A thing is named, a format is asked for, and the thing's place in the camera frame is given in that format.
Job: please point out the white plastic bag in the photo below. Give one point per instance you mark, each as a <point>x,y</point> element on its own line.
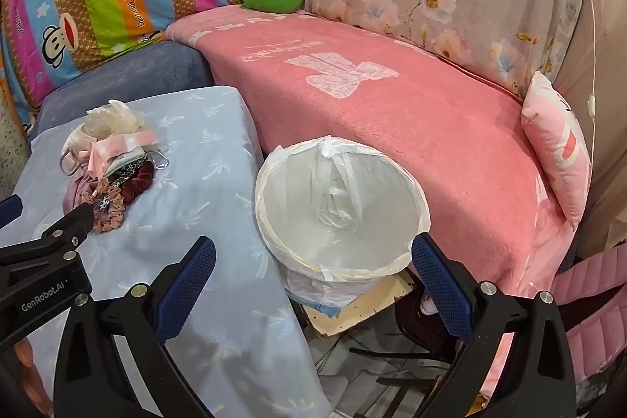
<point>303,188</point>

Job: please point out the dark red scrunchie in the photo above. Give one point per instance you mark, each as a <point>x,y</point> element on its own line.
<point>139,185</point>

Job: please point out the person's left hand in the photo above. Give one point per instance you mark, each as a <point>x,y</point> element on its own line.
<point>32,369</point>

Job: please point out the pink puffer jacket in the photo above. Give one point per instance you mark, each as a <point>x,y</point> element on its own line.
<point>588,300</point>

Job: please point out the light blue pillow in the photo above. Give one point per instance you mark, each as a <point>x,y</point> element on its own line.
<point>205,163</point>

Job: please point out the blue-grey sofa armrest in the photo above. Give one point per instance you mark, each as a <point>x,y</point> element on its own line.
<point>137,70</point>

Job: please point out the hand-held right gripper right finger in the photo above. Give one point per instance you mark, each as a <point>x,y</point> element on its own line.
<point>441,290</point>

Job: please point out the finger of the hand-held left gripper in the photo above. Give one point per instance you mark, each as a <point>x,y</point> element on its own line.
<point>68,229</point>
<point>11,210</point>

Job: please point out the wooden board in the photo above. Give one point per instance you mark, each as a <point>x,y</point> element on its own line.
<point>352,315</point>

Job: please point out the pink cloth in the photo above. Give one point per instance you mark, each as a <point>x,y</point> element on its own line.
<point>78,197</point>

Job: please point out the dark brown stool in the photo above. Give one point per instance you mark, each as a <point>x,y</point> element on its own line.
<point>414,325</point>

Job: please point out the pink fleece blanket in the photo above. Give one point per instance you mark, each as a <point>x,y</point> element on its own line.
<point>392,129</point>

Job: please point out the pink printed pillow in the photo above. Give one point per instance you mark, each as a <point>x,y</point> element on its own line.
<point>553,144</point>

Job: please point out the beige curtain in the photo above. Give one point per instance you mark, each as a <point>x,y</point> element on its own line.
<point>607,80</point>

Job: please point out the black white patterned cloth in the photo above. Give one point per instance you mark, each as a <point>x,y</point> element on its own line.
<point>125,163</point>

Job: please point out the translucent plastic glove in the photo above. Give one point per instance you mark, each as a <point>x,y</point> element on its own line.
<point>112,119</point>

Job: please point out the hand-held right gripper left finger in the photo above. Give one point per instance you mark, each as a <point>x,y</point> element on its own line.
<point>188,286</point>

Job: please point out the white face mask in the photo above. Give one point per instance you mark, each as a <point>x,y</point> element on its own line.
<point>73,146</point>

